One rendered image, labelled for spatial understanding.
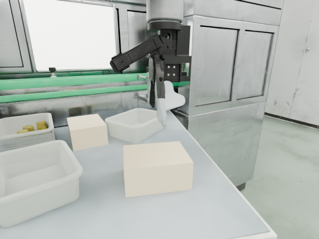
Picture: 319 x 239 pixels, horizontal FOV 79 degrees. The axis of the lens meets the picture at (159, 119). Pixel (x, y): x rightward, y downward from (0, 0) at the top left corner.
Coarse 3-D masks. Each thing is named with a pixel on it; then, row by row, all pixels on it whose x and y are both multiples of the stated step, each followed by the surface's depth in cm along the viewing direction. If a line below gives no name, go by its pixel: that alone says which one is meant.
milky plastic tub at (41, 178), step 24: (48, 144) 55; (0, 168) 49; (24, 168) 53; (48, 168) 55; (72, 168) 47; (0, 192) 43; (24, 192) 35; (48, 192) 39; (72, 192) 42; (0, 216) 35; (24, 216) 37
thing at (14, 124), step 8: (0, 120) 70; (8, 120) 72; (16, 120) 73; (24, 120) 74; (32, 120) 76; (40, 120) 77; (48, 120) 71; (0, 128) 67; (8, 128) 72; (16, 128) 74; (48, 128) 61; (0, 136) 65; (8, 136) 56; (16, 136) 57; (24, 136) 58
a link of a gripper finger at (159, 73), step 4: (156, 64) 38; (156, 68) 38; (156, 72) 38; (160, 72) 38; (156, 76) 38; (160, 76) 38; (156, 80) 38; (160, 80) 38; (156, 84) 38; (160, 84) 37; (160, 88) 38; (160, 92) 38; (164, 92) 38; (160, 96) 38; (164, 96) 38
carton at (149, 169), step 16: (144, 144) 54; (160, 144) 54; (176, 144) 54; (128, 160) 46; (144, 160) 46; (160, 160) 46; (176, 160) 46; (128, 176) 43; (144, 176) 44; (160, 176) 44; (176, 176) 45; (192, 176) 46; (128, 192) 44; (144, 192) 45; (160, 192) 46
